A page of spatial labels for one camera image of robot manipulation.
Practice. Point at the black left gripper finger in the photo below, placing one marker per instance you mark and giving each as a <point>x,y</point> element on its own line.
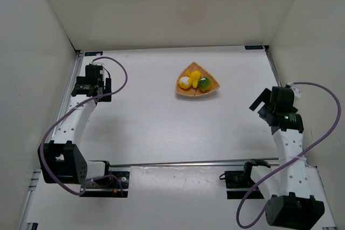
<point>103,97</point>
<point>108,85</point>

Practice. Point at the green peeled fake lime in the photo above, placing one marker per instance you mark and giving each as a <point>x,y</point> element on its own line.
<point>204,84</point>

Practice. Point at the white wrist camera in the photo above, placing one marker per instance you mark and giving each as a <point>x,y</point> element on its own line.
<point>297,92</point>
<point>99,70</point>

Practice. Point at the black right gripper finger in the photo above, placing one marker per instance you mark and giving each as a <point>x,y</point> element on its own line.
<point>264,97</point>
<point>265,114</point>

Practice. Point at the woven bamboo fruit bowl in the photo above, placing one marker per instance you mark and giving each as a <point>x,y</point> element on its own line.
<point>191,92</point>

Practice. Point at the yellow fake pear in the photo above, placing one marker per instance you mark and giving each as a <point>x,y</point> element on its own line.
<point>195,76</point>

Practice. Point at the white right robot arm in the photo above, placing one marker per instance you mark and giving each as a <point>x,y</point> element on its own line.
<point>290,202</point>

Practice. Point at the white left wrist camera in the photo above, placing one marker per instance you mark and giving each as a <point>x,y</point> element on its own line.
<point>99,70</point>

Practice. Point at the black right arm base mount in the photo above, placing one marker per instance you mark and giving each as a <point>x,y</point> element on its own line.
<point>239,182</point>

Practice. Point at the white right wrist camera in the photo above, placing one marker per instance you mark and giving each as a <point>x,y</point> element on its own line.
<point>297,92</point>

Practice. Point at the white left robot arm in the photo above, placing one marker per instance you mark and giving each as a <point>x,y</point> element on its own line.
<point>62,153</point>

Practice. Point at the blue label sticker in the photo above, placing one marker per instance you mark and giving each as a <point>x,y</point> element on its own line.
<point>93,54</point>
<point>254,47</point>

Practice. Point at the aluminium front rail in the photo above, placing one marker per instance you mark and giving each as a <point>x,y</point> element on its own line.
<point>229,162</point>

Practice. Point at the yellow peeled fake lemon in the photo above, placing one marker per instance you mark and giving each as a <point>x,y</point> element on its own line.
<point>185,82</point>

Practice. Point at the blue label sticker right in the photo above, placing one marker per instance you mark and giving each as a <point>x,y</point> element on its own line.
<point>254,47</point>

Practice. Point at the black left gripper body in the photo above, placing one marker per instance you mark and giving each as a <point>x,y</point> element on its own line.
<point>108,90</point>

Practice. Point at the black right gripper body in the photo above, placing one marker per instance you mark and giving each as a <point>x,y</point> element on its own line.
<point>260,100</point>

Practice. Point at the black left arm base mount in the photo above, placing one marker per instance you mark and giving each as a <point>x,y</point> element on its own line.
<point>109,187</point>

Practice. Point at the blue label sticker left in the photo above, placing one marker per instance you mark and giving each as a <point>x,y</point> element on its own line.
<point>93,54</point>

